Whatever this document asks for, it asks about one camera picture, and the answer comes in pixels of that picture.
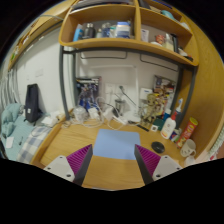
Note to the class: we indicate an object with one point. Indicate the bed with plaid blanket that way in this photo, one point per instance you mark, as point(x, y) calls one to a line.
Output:
point(20, 138)

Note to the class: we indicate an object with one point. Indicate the red chips can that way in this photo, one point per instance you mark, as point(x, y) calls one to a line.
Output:
point(188, 131)

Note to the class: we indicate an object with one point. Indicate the light blue mouse pad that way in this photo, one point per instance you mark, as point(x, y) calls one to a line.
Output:
point(116, 144)

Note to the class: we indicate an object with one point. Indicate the Groot figurine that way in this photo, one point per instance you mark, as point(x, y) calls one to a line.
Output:
point(149, 112)

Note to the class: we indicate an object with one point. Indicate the white lotion bottle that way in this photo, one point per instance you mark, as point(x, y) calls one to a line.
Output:
point(168, 127)

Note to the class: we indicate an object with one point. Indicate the black backpack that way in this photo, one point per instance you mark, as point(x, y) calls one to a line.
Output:
point(32, 109)

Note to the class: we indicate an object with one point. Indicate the white mug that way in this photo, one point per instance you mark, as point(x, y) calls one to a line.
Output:
point(189, 148)

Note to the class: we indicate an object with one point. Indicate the wooden shelf unit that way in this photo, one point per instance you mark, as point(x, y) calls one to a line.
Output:
point(138, 16)

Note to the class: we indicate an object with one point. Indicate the metal cup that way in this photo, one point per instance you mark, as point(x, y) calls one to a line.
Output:
point(120, 106)

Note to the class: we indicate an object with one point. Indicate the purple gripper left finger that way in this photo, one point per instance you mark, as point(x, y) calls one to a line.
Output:
point(73, 167)

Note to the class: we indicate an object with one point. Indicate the robot model figure box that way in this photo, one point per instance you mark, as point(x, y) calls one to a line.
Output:
point(88, 90)

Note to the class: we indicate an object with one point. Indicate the white power adapter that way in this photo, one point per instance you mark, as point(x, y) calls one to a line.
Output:
point(93, 112)

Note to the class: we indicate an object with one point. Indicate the white container on shelf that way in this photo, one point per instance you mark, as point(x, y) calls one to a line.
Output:
point(123, 30)

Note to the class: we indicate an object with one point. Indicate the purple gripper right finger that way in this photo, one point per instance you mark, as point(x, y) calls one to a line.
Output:
point(152, 166)

